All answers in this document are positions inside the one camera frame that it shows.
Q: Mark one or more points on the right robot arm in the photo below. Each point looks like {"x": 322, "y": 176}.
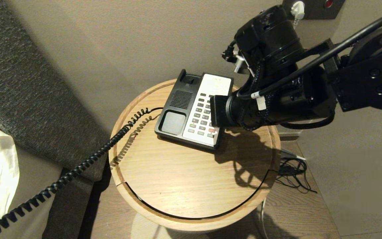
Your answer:
{"x": 370, "y": 83}

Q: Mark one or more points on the grey wall socket panel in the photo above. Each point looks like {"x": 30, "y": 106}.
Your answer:
{"x": 313, "y": 8}

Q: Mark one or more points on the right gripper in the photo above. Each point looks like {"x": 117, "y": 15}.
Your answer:
{"x": 287, "y": 103}

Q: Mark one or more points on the white power plug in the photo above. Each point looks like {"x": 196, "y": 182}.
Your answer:
{"x": 297, "y": 10}

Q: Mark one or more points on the grey upholstered headboard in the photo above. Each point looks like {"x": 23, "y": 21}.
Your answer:
{"x": 28, "y": 83}

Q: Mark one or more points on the round wooden side table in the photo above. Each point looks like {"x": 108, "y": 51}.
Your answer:
{"x": 184, "y": 179}

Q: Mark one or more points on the black and white desk telephone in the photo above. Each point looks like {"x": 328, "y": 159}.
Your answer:
{"x": 177, "y": 99}

